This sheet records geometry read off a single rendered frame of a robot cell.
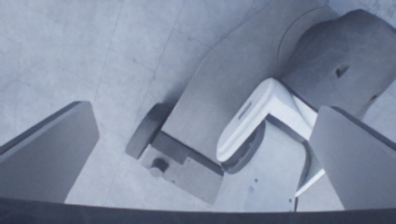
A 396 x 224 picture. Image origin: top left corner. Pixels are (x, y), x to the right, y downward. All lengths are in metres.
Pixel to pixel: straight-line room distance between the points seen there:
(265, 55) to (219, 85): 0.13
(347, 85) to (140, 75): 0.61
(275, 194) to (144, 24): 0.61
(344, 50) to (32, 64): 1.03
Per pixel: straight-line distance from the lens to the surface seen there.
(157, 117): 0.61
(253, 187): 0.36
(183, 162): 0.59
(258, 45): 0.50
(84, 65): 0.86
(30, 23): 1.00
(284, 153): 0.42
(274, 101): 0.36
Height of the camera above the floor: 0.67
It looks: 66 degrees down
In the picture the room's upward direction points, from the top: 158 degrees counter-clockwise
